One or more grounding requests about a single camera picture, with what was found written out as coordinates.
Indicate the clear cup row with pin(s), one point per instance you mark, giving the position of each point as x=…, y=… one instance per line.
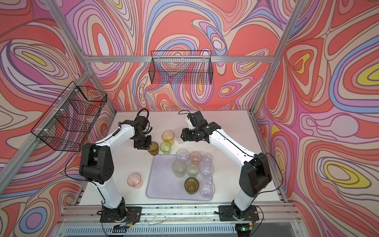
x=183, y=155
x=178, y=133

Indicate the clear cup front row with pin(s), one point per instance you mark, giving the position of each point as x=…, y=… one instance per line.
x=183, y=155

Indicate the pale green textured cup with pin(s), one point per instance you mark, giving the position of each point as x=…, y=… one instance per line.
x=192, y=170

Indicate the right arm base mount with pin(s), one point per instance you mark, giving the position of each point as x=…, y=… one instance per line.
x=232, y=213

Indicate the black wire basket back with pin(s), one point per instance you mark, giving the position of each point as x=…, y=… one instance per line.
x=190, y=67

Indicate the pale yellow textured cup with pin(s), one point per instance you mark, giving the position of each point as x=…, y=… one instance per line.
x=179, y=168

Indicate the lavender tray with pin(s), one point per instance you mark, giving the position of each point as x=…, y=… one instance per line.
x=163, y=184

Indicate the brown olive textured cup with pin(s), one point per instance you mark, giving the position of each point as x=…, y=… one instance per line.
x=191, y=185

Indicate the clear cup back row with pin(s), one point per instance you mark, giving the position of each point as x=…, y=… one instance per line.
x=178, y=133

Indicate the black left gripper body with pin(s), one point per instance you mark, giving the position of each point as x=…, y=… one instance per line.
x=142, y=142

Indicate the small clear cup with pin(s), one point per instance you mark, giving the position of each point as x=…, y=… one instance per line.
x=207, y=157

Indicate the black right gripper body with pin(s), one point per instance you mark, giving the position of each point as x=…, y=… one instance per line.
x=191, y=135

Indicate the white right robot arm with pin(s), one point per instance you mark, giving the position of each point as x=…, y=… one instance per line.
x=255, y=172

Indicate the pink cup back row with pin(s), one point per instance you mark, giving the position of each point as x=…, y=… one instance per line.
x=195, y=158

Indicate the pink cup near tray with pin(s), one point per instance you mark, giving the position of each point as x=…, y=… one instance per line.
x=135, y=180

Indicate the large clear cup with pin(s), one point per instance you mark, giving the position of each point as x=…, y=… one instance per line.
x=207, y=189

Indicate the black wire basket left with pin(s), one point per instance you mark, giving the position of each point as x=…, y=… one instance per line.
x=67, y=126

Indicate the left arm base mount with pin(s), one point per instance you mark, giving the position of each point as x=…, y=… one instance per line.
x=130, y=214

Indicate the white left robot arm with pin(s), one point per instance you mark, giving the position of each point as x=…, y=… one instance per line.
x=97, y=164

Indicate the amber yellow cup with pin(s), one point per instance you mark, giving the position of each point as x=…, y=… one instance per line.
x=169, y=136

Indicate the black wire basket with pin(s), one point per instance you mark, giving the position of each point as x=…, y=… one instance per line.
x=190, y=67
x=67, y=126

